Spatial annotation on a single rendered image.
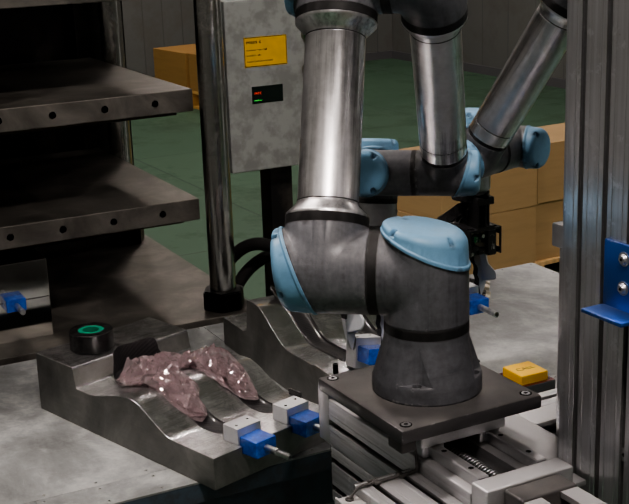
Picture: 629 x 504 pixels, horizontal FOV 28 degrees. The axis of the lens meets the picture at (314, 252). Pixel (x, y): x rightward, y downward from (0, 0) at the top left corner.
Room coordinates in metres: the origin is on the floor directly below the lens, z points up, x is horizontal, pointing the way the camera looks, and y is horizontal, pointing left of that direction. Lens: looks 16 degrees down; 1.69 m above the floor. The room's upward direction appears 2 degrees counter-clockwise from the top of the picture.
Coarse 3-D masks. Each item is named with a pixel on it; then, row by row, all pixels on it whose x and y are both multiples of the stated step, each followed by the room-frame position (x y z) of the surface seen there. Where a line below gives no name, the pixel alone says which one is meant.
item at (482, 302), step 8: (472, 288) 2.30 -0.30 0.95; (472, 296) 2.28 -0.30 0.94; (480, 296) 2.28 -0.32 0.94; (472, 304) 2.25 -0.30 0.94; (480, 304) 2.26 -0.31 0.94; (488, 304) 2.27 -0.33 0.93; (472, 312) 2.25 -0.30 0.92; (480, 312) 2.26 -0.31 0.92; (488, 312) 2.23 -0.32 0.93; (496, 312) 2.21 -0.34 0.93
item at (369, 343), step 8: (360, 336) 2.07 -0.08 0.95; (368, 336) 2.07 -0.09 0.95; (376, 336) 2.08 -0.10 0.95; (360, 344) 2.05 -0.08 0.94; (368, 344) 2.06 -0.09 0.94; (376, 344) 2.07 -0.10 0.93; (352, 352) 2.06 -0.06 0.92; (360, 352) 2.04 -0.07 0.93; (368, 352) 2.02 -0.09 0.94; (376, 352) 2.02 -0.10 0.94; (352, 360) 2.05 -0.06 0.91; (360, 360) 2.04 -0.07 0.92; (368, 360) 2.01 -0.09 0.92
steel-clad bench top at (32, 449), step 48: (528, 288) 2.77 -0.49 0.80; (192, 336) 2.52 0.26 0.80; (480, 336) 2.46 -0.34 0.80; (528, 336) 2.45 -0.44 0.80; (0, 384) 2.28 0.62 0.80; (0, 432) 2.05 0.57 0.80; (48, 432) 2.04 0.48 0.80; (0, 480) 1.86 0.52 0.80; (48, 480) 1.85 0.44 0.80; (96, 480) 1.84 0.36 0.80; (144, 480) 1.84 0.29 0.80; (192, 480) 1.83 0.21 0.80
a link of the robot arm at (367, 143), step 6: (366, 138) 2.10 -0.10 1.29; (372, 138) 2.09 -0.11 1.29; (378, 138) 2.09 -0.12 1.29; (366, 144) 2.09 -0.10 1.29; (372, 144) 2.08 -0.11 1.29; (378, 144) 2.08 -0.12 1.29; (384, 144) 2.08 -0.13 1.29; (390, 144) 2.09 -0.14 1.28; (396, 144) 2.10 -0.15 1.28; (360, 198) 2.08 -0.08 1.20; (366, 198) 2.07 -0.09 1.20; (372, 198) 2.06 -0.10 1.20; (378, 198) 2.06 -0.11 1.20; (384, 198) 2.07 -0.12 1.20; (390, 198) 2.07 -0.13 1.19; (396, 198) 2.09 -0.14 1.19
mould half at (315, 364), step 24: (264, 312) 2.29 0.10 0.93; (240, 336) 2.39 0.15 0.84; (264, 336) 2.28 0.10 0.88; (288, 336) 2.24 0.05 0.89; (336, 336) 2.25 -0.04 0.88; (264, 360) 2.29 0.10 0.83; (288, 360) 2.19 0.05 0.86; (312, 360) 2.12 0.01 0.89; (336, 360) 2.11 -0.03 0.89; (288, 384) 2.19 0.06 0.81; (312, 384) 2.10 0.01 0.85
